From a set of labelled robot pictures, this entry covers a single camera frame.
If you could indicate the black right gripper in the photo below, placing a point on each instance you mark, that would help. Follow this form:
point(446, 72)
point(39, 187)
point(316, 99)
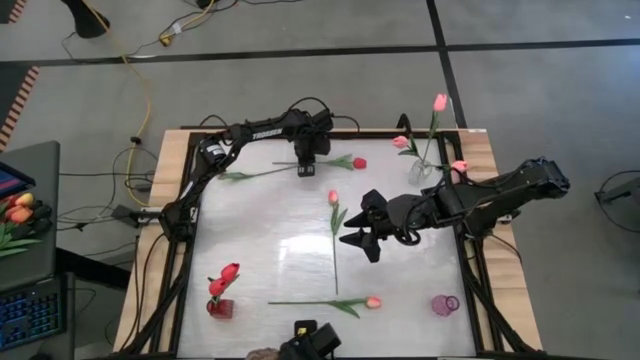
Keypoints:
point(407, 220)

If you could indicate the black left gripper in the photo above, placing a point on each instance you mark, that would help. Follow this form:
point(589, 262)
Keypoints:
point(312, 142)

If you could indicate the orange pink artificial tulip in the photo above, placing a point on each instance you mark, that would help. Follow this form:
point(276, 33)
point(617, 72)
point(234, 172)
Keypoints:
point(333, 197)
point(235, 176)
point(373, 302)

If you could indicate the red artificial tulip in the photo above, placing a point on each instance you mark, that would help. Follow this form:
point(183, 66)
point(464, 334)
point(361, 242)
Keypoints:
point(218, 287)
point(359, 163)
point(230, 272)

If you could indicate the light pink artificial tulip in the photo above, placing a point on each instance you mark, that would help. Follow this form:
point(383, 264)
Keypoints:
point(440, 103)
point(400, 142)
point(458, 166)

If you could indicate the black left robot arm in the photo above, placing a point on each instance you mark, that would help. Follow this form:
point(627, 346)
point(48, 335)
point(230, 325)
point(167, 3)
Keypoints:
point(265, 135)

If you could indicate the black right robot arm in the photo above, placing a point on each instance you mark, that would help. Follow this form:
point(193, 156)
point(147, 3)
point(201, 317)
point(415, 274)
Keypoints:
point(500, 195)

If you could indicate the clear glass vase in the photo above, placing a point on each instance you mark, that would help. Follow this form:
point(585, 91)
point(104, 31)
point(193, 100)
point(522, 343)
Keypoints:
point(417, 175)

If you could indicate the purple glass vase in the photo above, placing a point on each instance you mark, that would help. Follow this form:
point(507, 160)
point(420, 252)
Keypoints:
point(442, 305)

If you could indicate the red glass vase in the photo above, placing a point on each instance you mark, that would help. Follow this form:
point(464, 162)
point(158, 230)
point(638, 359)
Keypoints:
point(222, 310)

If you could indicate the white glossy work sheet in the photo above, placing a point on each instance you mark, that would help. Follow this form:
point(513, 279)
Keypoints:
point(280, 225)

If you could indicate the black clamp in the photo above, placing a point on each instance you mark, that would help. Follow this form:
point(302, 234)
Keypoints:
point(403, 125)

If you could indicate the black handheld device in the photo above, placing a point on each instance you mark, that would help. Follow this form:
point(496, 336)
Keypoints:
point(312, 342)

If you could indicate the person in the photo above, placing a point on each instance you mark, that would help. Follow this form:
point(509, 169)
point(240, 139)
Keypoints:
point(261, 355)

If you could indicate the black floor stand foot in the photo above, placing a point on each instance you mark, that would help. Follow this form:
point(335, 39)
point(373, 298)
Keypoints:
point(622, 192)

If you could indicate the black stand base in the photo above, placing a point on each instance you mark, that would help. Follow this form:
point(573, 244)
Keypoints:
point(87, 22)

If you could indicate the dark grey side desk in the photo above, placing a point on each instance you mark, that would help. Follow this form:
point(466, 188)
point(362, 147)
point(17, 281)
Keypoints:
point(45, 250)

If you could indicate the orange spare tulip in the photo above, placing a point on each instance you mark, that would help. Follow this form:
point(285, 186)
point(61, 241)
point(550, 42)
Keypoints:
point(20, 215)
point(24, 200)

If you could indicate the dark laptop screen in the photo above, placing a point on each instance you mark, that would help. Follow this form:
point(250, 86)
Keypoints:
point(10, 182)

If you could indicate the red spare tulip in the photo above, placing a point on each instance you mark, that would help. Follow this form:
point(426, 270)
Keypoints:
point(8, 201)

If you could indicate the black mat with orange stripes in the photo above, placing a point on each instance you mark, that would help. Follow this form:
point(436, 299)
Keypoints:
point(7, 10)
point(12, 100)

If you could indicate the black backlit keyboard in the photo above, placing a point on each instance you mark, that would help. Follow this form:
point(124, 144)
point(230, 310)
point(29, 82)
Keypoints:
point(30, 315)

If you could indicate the black metal table frame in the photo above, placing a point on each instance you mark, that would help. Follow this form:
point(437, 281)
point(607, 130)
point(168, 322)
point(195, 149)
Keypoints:
point(370, 134)

